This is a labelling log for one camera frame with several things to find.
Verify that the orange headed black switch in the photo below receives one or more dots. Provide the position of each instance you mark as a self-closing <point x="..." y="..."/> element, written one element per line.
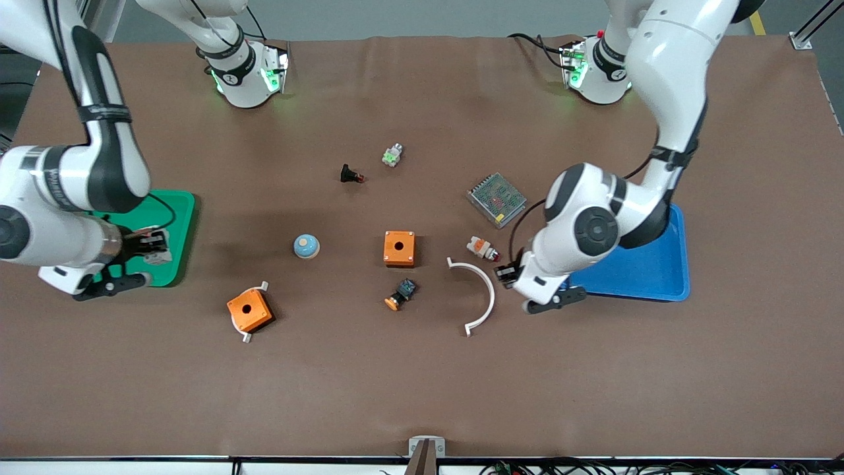
<point x="401" y="294"/>

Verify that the green plastic tray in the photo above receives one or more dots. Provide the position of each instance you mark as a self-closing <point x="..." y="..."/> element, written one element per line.
<point x="165" y="218"/>

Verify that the orange box with white bracket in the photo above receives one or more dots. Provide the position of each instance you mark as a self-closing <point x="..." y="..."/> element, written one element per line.
<point x="247" y="338"/>

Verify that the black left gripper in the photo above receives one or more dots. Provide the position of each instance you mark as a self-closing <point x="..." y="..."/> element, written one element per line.
<point x="511" y="272"/>

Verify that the green white push button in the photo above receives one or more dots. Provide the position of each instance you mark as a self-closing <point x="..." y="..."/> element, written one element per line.
<point x="392" y="156"/>

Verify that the orange box with hole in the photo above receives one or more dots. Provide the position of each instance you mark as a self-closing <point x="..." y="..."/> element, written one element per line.
<point x="399" y="249"/>
<point x="249" y="311"/>

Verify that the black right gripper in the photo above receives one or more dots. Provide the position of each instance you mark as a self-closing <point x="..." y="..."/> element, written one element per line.
<point x="134" y="244"/>

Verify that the brown table cover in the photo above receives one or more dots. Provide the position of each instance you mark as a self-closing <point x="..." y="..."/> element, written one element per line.
<point x="395" y="389"/>

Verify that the white red circuit breaker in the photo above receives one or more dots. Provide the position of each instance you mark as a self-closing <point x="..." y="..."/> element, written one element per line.
<point x="158" y="251"/>

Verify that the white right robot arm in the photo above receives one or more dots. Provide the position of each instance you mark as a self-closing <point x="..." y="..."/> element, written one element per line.
<point x="59" y="191"/>

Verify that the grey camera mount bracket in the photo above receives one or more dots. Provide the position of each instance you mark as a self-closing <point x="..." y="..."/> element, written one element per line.
<point x="426" y="446"/>

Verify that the orange white red switch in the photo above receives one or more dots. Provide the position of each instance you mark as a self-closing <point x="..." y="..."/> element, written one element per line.
<point x="481" y="248"/>

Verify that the aluminium frame profile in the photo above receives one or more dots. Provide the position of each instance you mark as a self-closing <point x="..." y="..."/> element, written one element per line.
<point x="803" y="36"/>

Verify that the blue plastic tray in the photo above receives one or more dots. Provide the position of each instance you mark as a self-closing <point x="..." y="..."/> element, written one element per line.
<point x="649" y="270"/>

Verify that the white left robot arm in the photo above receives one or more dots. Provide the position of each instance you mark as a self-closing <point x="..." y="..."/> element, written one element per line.
<point x="666" y="79"/>

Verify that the blue round buzzer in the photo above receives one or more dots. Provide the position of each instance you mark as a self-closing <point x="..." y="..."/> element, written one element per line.
<point x="306" y="247"/>

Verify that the metal mesh power supply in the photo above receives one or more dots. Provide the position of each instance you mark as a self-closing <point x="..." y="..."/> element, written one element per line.
<point x="497" y="199"/>

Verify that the black red push button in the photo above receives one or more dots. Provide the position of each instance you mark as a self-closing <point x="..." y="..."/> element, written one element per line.
<point x="349" y="174"/>

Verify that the large white curved bracket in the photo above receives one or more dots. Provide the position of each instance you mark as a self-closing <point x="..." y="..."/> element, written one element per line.
<point x="489" y="290"/>

